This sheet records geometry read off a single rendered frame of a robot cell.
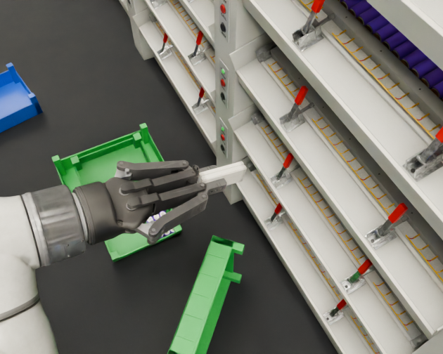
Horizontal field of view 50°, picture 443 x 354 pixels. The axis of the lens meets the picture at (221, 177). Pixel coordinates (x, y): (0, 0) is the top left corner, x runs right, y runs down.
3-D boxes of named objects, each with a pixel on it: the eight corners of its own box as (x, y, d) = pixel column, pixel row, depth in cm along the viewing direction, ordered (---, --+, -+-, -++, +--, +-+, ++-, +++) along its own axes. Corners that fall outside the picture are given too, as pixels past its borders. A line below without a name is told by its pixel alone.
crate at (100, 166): (180, 233, 138) (182, 229, 130) (113, 262, 133) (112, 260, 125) (139, 140, 142) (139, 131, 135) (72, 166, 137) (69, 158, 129)
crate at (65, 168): (78, 223, 140) (71, 208, 133) (58, 172, 150) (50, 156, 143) (172, 184, 147) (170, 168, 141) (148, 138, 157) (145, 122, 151)
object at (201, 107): (220, 159, 139) (207, 135, 127) (143, 36, 170) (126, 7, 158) (280, 123, 139) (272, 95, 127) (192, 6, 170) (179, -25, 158)
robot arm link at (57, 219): (44, 280, 58) (93, 265, 61) (36, 241, 52) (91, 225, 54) (26, 222, 63) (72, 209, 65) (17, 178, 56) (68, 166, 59)
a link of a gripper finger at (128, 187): (122, 211, 64) (118, 202, 64) (196, 187, 69) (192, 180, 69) (123, 192, 61) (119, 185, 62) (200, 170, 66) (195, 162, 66)
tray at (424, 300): (429, 341, 72) (437, 331, 64) (240, 83, 103) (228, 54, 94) (543, 271, 72) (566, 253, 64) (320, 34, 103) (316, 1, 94)
